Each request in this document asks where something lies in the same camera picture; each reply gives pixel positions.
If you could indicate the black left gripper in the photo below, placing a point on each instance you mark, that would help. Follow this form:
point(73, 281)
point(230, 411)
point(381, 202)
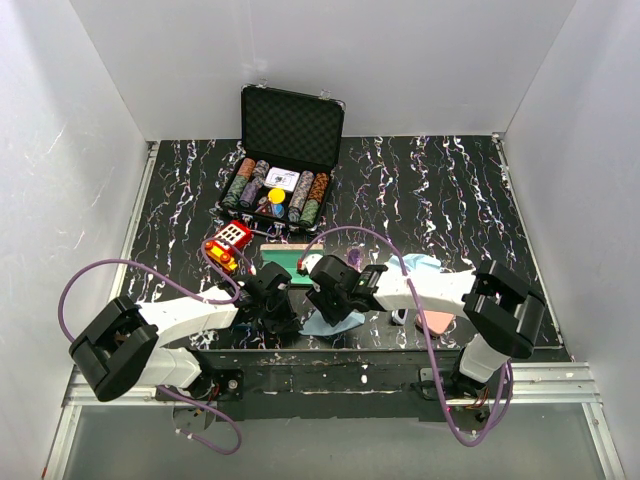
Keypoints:
point(288, 322)

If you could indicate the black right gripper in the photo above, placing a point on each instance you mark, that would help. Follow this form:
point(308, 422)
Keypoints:
point(317, 296)

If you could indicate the light blue cleaning cloth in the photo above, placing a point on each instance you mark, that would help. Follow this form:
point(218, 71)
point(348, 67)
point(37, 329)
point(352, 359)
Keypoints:
point(316, 325)

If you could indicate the grey glasses case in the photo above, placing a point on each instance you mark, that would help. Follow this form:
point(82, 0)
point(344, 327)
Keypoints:
point(287, 256)

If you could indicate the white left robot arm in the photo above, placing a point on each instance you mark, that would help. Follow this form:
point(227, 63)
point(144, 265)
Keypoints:
point(127, 344)

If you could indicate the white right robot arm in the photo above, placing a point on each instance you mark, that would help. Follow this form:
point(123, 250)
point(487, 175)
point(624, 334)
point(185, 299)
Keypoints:
point(506, 311)

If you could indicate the purple translucent sunglasses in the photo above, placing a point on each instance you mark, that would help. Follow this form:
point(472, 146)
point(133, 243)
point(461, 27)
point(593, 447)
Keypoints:
point(354, 257)

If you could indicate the light blue cloth under sunglasses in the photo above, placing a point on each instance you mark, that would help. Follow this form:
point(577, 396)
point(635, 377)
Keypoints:
point(415, 263)

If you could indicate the red yellow toy bus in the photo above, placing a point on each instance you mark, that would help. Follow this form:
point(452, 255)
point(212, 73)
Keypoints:
point(223, 246)

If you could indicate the pink glasses case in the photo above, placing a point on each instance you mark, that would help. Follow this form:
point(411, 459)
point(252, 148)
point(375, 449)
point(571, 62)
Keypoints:
point(438, 323)

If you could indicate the yellow dealer button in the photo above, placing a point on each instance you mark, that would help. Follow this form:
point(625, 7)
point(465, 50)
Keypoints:
point(276, 195)

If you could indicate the white card deck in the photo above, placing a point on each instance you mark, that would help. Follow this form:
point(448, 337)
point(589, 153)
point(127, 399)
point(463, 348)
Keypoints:
point(281, 178)

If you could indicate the black poker chip case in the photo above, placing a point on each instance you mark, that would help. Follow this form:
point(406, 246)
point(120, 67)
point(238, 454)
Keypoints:
point(289, 130)

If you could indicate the white frame sunglasses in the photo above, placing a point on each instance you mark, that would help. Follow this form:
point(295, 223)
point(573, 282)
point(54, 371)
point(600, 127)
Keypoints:
point(399, 316)

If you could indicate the aluminium front rail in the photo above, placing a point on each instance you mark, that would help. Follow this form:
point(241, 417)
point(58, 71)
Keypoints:
point(554, 429)

